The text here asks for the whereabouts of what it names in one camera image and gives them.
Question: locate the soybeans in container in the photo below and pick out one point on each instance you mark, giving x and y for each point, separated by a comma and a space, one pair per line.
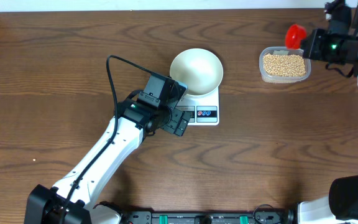
284, 65

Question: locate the red measuring scoop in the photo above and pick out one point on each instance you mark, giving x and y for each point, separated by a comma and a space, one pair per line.
295, 34

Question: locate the cream bowl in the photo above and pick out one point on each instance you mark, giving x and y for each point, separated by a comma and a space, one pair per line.
199, 69

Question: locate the clear plastic container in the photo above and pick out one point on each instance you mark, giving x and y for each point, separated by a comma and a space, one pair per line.
283, 51

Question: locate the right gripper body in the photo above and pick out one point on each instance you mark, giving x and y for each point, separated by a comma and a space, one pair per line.
324, 47

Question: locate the white digital kitchen scale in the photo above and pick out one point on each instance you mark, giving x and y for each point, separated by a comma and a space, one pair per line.
204, 110

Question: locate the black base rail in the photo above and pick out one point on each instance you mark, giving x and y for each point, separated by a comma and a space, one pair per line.
263, 216

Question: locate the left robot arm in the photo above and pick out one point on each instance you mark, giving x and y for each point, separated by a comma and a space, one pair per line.
72, 199

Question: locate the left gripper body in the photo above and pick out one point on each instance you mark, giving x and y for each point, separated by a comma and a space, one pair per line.
175, 119

